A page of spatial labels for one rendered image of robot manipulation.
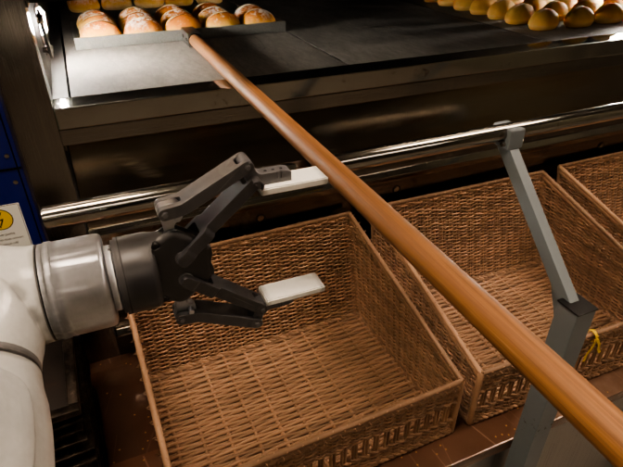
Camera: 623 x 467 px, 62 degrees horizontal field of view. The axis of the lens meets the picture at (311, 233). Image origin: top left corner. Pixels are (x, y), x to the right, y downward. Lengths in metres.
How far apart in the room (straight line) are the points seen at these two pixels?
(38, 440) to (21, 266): 0.15
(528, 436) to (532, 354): 0.69
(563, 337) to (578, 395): 0.53
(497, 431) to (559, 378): 0.78
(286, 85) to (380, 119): 0.26
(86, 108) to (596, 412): 0.90
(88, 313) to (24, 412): 0.11
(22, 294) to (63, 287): 0.03
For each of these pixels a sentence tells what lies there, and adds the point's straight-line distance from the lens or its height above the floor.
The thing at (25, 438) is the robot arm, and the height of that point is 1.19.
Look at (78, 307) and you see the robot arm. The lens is 0.49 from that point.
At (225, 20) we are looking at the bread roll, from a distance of 1.52.
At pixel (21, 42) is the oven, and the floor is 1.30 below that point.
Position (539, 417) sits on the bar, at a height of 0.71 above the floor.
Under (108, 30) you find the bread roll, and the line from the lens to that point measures 1.48.
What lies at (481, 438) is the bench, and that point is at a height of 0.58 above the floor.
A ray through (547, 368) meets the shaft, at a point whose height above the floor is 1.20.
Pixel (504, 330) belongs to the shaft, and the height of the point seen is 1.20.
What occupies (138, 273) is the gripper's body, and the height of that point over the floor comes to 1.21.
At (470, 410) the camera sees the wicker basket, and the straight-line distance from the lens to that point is 1.15.
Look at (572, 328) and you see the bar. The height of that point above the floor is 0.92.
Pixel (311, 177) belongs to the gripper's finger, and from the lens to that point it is 0.52.
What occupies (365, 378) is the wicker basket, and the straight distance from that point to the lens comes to 1.22.
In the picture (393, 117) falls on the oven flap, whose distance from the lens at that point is 1.28.
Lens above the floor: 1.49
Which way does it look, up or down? 33 degrees down
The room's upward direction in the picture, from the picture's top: straight up
